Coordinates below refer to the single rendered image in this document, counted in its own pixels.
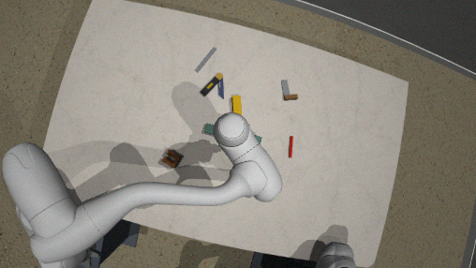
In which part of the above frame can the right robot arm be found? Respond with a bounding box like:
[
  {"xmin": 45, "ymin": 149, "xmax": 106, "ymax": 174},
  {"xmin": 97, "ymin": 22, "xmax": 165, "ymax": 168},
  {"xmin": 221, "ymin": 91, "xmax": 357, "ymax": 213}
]
[{"xmin": 315, "ymin": 242, "xmax": 357, "ymax": 268}]

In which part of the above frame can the yellow rectangular block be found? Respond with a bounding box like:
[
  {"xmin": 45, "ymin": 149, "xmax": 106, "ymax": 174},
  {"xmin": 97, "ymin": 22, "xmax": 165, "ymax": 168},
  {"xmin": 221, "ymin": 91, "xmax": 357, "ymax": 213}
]
[{"xmin": 232, "ymin": 96, "xmax": 242, "ymax": 115}]

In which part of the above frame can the grey flat metal strip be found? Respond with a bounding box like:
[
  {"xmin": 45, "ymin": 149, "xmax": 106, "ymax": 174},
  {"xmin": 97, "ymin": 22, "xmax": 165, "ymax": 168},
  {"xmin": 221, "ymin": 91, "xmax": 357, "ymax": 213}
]
[{"xmin": 195, "ymin": 47, "xmax": 216, "ymax": 72}]

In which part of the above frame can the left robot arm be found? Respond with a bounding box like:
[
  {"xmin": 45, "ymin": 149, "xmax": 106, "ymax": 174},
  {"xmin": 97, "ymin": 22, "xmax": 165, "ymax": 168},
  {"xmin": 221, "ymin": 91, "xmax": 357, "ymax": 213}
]
[{"xmin": 2, "ymin": 112, "xmax": 283, "ymax": 268}]

